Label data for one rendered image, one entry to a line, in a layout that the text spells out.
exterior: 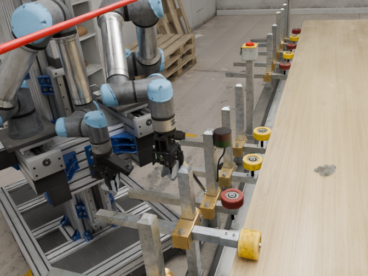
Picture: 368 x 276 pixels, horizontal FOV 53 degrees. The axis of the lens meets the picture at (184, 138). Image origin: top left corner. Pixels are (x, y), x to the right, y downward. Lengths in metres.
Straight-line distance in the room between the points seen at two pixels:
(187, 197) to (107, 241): 1.24
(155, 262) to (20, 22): 0.83
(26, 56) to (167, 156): 0.58
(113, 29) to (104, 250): 1.31
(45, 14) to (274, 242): 0.99
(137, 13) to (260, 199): 0.80
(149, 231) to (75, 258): 1.41
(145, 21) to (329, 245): 1.00
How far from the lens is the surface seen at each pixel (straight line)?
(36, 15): 1.26
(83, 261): 2.19
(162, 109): 1.10
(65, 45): 1.43
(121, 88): 1.18
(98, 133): 1.36
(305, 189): 1.38
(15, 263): 2.69
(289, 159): 1.53
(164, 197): 1.41
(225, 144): 1.23
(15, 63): 1.38
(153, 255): 0.89
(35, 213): 2.65
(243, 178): 1.56
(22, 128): 1.66
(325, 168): 1.48
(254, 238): 1.06
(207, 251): 1.41
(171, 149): 1.17
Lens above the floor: 1.71
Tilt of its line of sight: 28 degrees down
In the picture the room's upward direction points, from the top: 6 degrees counter-clockwise
